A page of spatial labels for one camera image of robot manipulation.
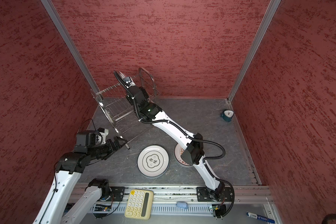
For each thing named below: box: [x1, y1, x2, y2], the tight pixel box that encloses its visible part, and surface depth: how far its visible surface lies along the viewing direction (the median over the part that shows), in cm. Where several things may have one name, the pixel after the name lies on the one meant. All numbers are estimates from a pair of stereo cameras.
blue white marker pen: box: [245, 211, 276, 224], surface depth 69 cm
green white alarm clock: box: [220, 109, 235, 123], surface depth 108 cm
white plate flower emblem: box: [137, 144, 169, 178], surface depth 85 cm
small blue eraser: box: [175, 201, 189, 210], surface depth 72 cm
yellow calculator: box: [124, 189, 154, 220], surface depth 71 cm
